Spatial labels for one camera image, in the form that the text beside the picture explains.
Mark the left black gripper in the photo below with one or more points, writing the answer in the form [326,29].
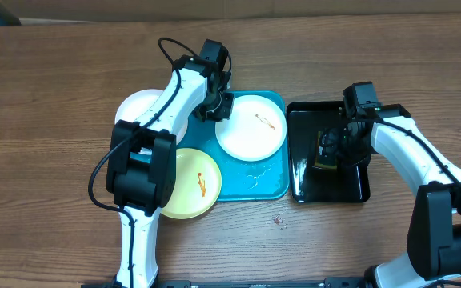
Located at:
[224,114]

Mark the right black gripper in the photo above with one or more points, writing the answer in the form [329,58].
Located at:
[363,161]

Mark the green yellow sponge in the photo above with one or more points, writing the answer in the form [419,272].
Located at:
[323,160]

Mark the white plate with sauce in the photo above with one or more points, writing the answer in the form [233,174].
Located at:
[255,131]

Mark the yellow plate with sauce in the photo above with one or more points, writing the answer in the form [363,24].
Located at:
[197,186]

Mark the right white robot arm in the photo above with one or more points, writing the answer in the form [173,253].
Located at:
[433,255]

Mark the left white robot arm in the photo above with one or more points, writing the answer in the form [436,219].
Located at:
[141,169]

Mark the black plastic tray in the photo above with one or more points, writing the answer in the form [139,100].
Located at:
[312,183]

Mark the clean white plate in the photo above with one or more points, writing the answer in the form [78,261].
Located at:
[143,104]

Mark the teal plastic tray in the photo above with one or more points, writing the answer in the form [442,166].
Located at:
[267,179]

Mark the small debris on table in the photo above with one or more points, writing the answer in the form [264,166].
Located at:
[279,222]

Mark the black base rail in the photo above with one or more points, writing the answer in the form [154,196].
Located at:
[331,282]

